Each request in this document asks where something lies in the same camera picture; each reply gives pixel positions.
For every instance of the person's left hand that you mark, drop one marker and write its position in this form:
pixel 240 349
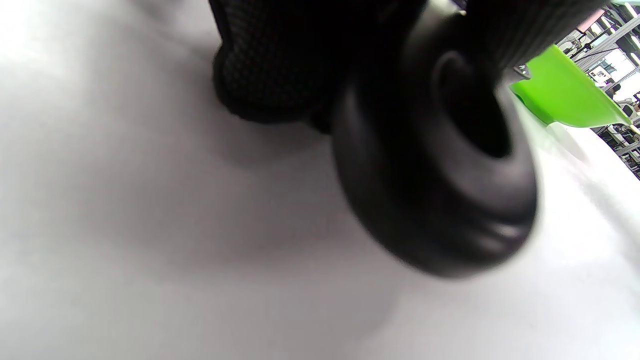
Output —
pixel 290 55

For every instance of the black cast iron frying pan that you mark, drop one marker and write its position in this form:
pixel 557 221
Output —
pixel 400 190

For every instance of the green plastic bowl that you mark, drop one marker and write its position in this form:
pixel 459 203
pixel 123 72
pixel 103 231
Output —
pixel 565 95

